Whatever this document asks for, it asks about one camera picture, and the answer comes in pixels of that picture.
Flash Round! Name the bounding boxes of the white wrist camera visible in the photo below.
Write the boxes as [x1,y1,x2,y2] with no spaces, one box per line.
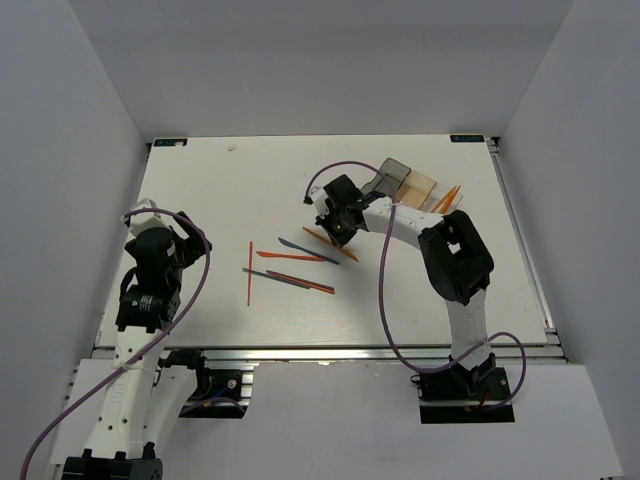
[304,186,334,219]
[121,198,169,237]

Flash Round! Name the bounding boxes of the orange plastic knife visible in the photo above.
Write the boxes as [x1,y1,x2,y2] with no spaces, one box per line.
[255,250,325,262]

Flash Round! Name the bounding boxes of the blue chopstick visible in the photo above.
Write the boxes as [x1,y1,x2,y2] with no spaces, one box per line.
[252,270,311,290]
[266,269,335,292]

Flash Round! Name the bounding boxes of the yellow plastic knife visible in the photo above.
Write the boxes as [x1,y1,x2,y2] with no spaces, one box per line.
[302,227,359,262]

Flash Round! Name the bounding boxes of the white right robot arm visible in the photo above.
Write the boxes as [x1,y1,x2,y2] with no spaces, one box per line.
[304,175,495,399]

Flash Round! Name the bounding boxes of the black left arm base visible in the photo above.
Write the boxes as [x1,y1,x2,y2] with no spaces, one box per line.
[158,349,246,419]

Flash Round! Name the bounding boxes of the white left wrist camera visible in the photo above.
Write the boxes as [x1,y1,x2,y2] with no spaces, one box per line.
[121,198,169,237]

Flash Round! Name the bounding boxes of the amber plastic container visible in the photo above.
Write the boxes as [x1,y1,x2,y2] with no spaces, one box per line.
[397,170,437,210]

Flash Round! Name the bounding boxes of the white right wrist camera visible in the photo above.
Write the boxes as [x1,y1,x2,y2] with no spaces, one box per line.
[304,186,334,219]

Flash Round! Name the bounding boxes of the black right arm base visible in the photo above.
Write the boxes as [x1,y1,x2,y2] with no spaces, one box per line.
[411,367,515,425]

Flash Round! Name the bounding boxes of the orange chopstick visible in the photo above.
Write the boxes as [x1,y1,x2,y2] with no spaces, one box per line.
[267,270,335,296]
[246,240,254,307]

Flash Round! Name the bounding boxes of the yellow plastic fork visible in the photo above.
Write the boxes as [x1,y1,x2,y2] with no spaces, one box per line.
[431,187,457,213]
[439,186,460,214]

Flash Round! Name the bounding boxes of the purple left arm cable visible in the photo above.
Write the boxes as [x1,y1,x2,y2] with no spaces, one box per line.
[19,209,212,480]

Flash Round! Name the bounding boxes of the blue plastic knife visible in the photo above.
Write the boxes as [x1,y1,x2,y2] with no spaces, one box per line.
[277,237,340,265]

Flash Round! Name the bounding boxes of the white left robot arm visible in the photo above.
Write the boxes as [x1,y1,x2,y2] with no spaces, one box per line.
[62,204,212,479]

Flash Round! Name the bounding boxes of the clear plastic container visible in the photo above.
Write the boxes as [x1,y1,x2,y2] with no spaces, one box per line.
[422,183,463,215]

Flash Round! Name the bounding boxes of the smoky grey plastic container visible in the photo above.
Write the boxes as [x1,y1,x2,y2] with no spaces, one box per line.
[361,157,411,198]

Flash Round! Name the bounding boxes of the blue corner label sticker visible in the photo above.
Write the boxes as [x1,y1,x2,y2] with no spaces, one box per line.
[153,138,188,148]
[449,134,485,143]

